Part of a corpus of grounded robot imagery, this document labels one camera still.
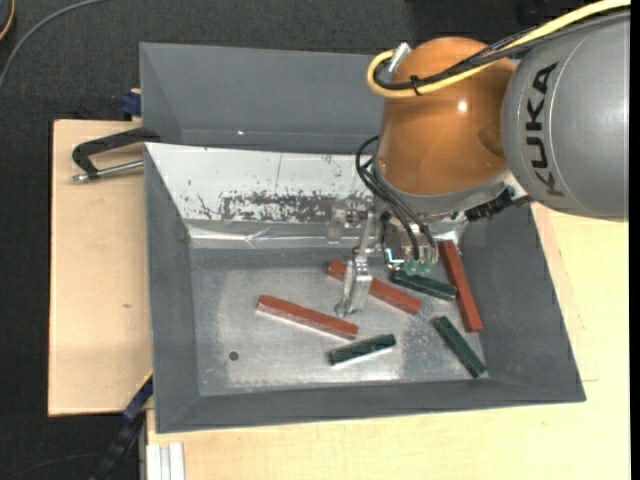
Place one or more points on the pale wood flat board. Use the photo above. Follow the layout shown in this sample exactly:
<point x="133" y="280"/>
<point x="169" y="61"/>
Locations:
<point x="95" y="268"/>

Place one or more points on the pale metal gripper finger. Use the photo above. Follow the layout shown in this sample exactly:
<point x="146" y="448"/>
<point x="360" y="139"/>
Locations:
<point x="347" y="290"/>
<point x="361" y="290"/>

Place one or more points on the red-brown flat block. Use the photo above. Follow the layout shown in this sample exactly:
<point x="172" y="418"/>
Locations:
<point x="390" y="293"/>
<point x="305" y="317"/>
<point x="462" y="290"/>

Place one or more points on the grey metal bin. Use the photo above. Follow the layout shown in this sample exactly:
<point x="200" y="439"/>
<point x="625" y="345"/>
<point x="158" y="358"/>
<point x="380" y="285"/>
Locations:
<point x="280" y="363"/>

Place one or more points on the dark green flat block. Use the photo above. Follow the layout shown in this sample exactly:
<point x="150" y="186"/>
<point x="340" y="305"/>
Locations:
<point x="425" y="285"/>
<point x="361" y="349"/>
<point x="459" y="346"/>

